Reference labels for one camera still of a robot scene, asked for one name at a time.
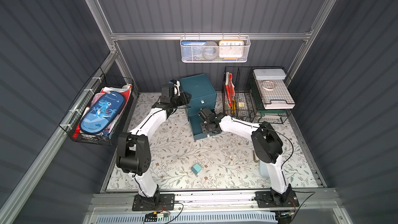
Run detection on black wall wire basket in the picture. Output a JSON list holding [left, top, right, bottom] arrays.
[[60, 68, 134, 146]]

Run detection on yellow alarm clock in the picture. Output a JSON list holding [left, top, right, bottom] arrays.
[[218, 40, 245, 60]]

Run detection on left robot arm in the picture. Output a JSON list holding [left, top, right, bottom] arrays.
[[116, 80, 191, 198]]

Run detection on checkered notebook tray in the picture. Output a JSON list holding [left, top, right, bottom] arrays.
[[255, 80, 295, 110]]

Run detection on blue plug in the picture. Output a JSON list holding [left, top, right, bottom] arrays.
[[191, 163, 203, 175]]

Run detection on teal drawer cabinet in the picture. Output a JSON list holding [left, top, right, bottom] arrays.
[[180, 74, 217, 141]]

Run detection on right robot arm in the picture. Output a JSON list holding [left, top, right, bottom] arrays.
[[198, 107, 291, 195]]

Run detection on white box on organizer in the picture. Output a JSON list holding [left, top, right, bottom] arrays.
[[253, 68, 287, 80]]

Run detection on blue dinosaur pencil case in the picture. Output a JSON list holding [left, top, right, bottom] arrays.
[[79, 91, 125, 135]]

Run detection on grey tape roll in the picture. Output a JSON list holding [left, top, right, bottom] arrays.
[[202, 41, 219, 61]]

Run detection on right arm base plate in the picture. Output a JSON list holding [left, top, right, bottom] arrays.
[[254, 190, 300, 208]]

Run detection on black wire desk organizer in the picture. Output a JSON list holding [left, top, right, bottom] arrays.
[[222, 66, 296, 124]]

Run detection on blue box in basket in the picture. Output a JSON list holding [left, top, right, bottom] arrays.
[[180, 40, 206, 63]]

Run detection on clear tape roll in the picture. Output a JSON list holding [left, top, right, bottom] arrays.
[[262, 80, 276, 91]]

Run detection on white hanging wire basket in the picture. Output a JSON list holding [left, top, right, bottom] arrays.
[[180, 34, 251, 63]]

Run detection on yellow utility knife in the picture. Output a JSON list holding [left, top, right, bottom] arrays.
[[231, 99, 236, 115]]

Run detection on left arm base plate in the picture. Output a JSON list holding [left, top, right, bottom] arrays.
[[132, 194, 175, 212]]

